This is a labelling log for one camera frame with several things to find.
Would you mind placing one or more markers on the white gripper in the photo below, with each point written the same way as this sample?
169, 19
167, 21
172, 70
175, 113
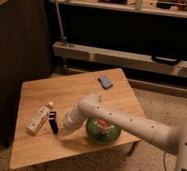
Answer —
67, 126

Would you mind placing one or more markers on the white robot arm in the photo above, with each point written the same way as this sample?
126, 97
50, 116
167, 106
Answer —
172, 140

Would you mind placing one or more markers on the green saucer plate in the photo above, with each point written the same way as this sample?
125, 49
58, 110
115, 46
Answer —
99, 138

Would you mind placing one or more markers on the cup with food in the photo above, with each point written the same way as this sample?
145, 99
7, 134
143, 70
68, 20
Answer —
103, 126

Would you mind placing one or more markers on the wooden low table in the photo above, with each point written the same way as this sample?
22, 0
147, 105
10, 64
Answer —
64, 92

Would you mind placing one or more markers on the white bottle lying down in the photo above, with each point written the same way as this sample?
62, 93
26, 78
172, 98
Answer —
38, 119

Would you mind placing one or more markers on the blue sponge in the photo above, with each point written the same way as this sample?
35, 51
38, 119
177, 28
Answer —
105, 82

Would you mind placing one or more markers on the metal stand pole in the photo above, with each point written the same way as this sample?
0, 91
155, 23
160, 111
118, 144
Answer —
63, 37

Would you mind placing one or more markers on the dark wooden cabinet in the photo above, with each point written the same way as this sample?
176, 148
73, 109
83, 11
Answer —
25, 54

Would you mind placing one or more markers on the long wooden shelf beam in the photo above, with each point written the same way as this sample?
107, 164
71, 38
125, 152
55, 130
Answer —
118, 58

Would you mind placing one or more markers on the upper wooden shelf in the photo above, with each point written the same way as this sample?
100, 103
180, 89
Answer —
137, 7

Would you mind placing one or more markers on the black handle on beam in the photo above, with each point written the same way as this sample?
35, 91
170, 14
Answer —
166, 61

